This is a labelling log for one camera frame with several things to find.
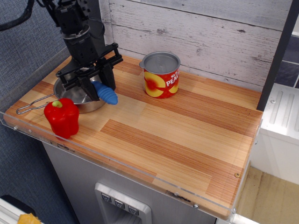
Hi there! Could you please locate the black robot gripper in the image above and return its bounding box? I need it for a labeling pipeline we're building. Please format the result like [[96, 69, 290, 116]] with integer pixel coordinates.
[[56, 35, 123, 101]]

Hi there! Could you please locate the blue handled metal fork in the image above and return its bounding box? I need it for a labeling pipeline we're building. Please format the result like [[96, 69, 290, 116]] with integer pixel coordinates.
[[92, 81, 118, 105]]

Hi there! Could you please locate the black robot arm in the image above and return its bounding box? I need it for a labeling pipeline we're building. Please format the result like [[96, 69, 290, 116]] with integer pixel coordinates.
[[41, 0, 122, 105]]

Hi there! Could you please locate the stainless steel pot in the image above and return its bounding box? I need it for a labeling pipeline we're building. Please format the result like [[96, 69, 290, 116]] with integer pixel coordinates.
[[16, 79, 105, 114]]

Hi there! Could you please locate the red toy bell pepper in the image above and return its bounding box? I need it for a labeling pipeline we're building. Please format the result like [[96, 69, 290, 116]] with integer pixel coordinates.
[[44, 98, 79, 139]]

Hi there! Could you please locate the sliced peaches can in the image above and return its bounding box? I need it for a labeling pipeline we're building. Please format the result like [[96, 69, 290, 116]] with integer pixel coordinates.
[[139, 51, 180, 98]]

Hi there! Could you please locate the grey toy fridge cabinet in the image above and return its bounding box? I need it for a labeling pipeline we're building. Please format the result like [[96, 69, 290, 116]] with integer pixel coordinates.
[[44, 143, 216, 224]]

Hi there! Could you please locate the silver dispenser panel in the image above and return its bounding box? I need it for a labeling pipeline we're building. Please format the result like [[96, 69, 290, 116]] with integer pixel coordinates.
[[94, 182, 152, 224]]

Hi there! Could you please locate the yellow object at corner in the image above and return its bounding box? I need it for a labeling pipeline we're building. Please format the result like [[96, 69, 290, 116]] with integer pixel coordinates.
[[17, 213, 42, 224]]

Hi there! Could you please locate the white toy sink unit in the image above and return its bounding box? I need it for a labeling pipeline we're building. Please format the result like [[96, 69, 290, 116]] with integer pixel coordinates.
[[250, 84, 299, 184]]

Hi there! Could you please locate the dark grey left post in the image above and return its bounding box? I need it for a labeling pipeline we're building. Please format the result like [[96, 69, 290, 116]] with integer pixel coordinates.
[[81, 0, 105, 55]]

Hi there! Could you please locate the dark grey post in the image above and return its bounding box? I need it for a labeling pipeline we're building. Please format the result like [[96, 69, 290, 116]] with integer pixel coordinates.
[[256, 0, 299, 111], [81, 0, 105, 55]]

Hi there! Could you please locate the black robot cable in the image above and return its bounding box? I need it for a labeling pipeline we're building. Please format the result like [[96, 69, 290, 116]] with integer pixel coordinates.
[[0, 0, 36, 32]]

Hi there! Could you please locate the dark grey right post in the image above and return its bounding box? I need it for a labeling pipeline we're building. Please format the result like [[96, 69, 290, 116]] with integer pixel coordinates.
[[256, 0, 299, 111]]

